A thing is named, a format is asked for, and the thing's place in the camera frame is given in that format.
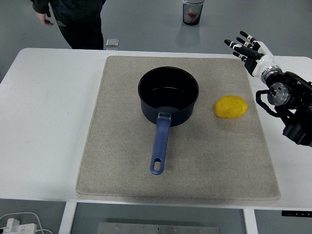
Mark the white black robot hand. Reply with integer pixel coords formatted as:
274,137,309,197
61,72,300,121
224,30,276,78

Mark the beige fabric mat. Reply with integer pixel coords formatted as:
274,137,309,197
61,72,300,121
76,55,281,201

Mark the small clear plastic box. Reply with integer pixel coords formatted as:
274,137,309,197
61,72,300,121
105,38,120,51

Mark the black table control panel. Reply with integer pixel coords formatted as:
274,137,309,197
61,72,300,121
281,210,312,217

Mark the white table leg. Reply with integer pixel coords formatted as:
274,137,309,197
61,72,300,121
58,201,78,234
243,208,258,234

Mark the person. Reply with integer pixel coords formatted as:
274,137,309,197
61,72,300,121
30,0,107,50

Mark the grey metal plate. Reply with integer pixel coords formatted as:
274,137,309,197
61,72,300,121
97,222,220,234

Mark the person's hand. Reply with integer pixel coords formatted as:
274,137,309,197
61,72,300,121
36,11,54,27

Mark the white power strip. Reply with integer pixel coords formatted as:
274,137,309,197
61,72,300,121
0,218,37,234

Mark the blue pot with handle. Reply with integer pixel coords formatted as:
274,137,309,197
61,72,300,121
137,66,200,176

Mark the white cable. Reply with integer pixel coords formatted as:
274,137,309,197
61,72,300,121
0,211,53,234

